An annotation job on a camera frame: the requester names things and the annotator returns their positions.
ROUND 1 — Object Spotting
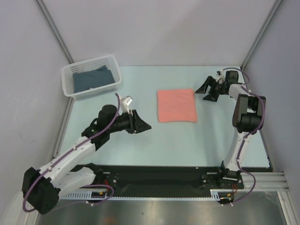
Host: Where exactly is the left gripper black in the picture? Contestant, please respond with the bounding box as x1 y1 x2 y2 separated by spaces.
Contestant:
107 109 150 134

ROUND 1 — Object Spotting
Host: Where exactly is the salmon pink t shirt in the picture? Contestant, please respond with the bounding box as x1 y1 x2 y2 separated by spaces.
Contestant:
157 89 198 123

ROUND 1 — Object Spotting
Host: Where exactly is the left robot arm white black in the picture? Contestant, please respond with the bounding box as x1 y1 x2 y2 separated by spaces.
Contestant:
22 105 151 215

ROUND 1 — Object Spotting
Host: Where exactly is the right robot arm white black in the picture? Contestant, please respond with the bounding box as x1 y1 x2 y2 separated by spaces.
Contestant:
196 75 266 189

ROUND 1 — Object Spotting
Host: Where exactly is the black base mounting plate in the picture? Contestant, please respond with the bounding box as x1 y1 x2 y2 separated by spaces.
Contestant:
77 164 276 198

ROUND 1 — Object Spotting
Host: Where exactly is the white plastic basket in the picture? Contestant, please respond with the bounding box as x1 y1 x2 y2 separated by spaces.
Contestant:
61 55 122 100

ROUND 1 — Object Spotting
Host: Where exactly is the blue grey t shirt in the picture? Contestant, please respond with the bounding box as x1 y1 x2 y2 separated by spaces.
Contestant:
73 66 115 93

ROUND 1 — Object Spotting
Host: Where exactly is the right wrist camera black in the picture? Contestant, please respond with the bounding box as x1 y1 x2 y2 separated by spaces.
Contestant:
216 70 239 84

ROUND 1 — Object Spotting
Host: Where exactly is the white slotted cable duct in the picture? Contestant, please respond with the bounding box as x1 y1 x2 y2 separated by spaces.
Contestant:
58 190 111 200

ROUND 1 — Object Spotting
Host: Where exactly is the aluminium frame rail front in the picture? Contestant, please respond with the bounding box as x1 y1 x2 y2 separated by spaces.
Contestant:
241 172 289 192

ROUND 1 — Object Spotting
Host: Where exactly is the right corner aluminium post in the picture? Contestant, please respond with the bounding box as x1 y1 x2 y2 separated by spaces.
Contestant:
240 0 284 70

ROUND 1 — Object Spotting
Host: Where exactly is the corner aluminium post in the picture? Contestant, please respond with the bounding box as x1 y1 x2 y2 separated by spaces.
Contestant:
34 0 74 64
240 0 284 70

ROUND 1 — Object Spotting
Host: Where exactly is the left corner aluminium post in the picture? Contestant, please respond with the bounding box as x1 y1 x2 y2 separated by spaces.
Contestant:
34 0 74 64

